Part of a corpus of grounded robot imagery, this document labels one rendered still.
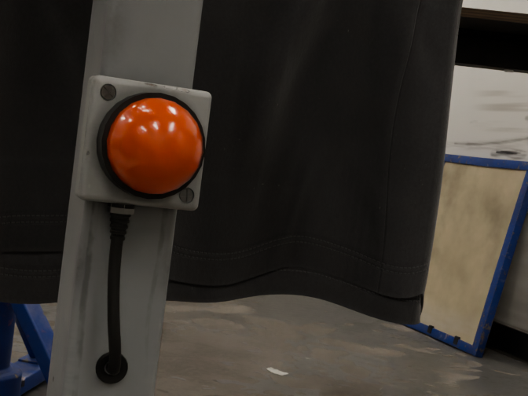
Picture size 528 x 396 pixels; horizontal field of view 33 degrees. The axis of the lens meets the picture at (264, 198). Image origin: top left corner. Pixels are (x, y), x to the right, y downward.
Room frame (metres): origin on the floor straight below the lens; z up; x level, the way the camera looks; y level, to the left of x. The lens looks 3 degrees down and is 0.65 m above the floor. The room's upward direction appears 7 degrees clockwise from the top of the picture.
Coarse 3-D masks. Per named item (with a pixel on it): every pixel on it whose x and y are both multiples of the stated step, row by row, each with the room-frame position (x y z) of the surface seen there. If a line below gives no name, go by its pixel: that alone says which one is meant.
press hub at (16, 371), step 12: (0, 312) 1.89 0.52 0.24; (12, 312) 1.92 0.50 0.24; (0, 324) 1.90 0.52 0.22; (12, 324) 1.93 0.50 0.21; (0, 336) 1.90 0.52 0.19; (12, 336) 1.94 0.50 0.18; (0, 348) 1.90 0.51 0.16; (0, 360) 1.90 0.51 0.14; (0, 372) 1.90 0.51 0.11; (12, 372) 1.92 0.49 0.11; (0, 384) 1.88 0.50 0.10; (12, 384) 1.90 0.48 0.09
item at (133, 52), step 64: (128, 0) 0.37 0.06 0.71; (192, 0) 0.38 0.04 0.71; (128, 64) 0.37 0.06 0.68; (192, 64) 0.38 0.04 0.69; (192, 192) 0.37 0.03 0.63; (64, 256) 0.40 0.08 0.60; (128, 256) 0.38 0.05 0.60; (64, 320) 0.38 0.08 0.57; (128, 320) 0.38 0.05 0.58; (64, 384) 0.37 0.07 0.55; (128, 384) 0.38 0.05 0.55
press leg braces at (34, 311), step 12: (24, 312) 1.83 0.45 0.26; (36, 312) 1.84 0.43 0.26; (24, 324) 1.83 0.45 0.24; (36, 324) 1.82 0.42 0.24; (48, 324) 1.84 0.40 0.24; (24, 336) 2.19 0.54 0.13; (36, 336) 1.80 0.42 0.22; (48, 336) 1.81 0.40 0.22; (36, 348) 1.80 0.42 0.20; (48, 348) 1.79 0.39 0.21; (24, 360) 2.24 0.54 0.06; (36, 360) 1.80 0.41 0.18; (48, 360) 1.78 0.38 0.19; (48, 372) 1.78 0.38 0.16
